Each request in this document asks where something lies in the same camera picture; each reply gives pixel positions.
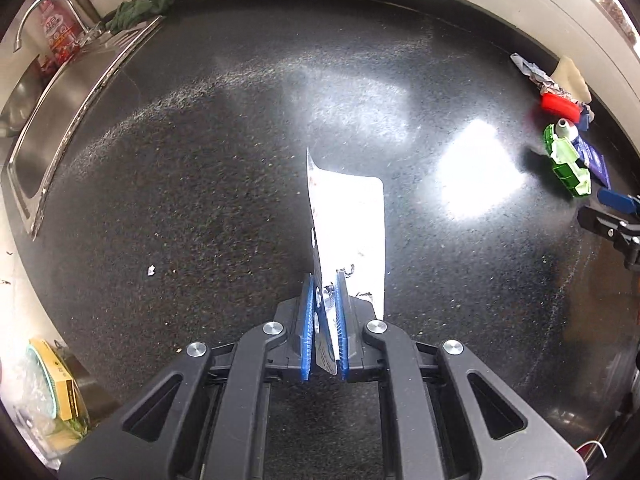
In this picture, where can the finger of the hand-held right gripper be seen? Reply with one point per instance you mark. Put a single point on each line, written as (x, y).
(620, 201)
(605, 220)

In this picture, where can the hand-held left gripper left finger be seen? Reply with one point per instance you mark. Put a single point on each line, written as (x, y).
(306, 332)

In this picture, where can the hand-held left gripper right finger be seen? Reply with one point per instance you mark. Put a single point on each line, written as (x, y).
(343, 327)

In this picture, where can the silver blister pill pack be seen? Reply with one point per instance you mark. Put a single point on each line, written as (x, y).
(350, 220)

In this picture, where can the white capped toothpaste tube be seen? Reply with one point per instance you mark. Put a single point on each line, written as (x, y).
(592, 157)

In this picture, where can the green blue carton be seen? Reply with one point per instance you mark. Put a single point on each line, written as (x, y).
(565, 165)

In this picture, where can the red plastic lid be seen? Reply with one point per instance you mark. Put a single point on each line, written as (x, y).
(560, 106)

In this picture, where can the crumpled grey blue wrapper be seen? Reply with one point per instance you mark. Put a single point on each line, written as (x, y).
(537, 76)

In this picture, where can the yellow box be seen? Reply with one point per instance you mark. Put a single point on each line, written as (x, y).
(62, 380)

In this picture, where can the clear plastic bag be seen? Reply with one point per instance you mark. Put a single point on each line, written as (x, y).
(30, 410)

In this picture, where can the steel sink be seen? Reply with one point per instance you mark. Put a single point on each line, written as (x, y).
(60, 125)

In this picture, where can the green cloth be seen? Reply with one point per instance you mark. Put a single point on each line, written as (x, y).
(140, 7)

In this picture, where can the red dish soap bottle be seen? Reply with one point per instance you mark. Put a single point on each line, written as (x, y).
(60, 35)

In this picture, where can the steel faucet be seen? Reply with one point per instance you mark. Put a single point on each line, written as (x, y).
(47, 0)

